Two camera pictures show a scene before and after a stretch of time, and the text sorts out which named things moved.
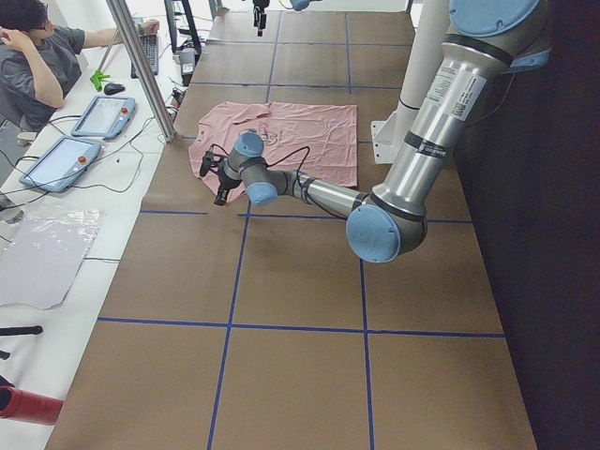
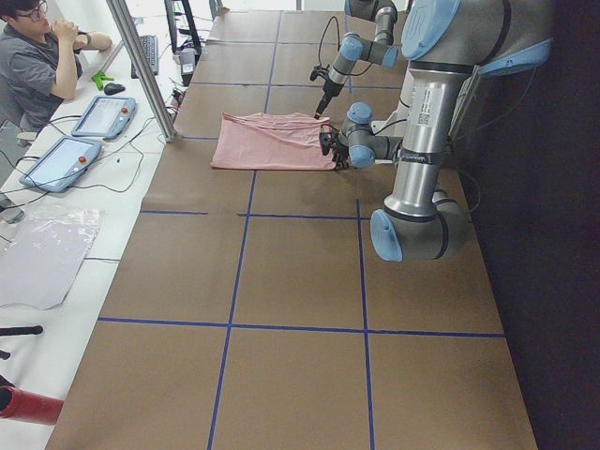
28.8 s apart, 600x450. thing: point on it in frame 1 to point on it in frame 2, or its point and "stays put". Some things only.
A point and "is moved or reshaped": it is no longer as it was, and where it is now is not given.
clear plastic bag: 41,253 stays put
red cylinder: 22,405 stays put
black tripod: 18,330 stays put
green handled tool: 97,78 stays put
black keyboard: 150,42 stays put
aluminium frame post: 122,15 stays put
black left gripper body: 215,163 to 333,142
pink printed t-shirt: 319,142 is moved or reshaped
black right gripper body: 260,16 to 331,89
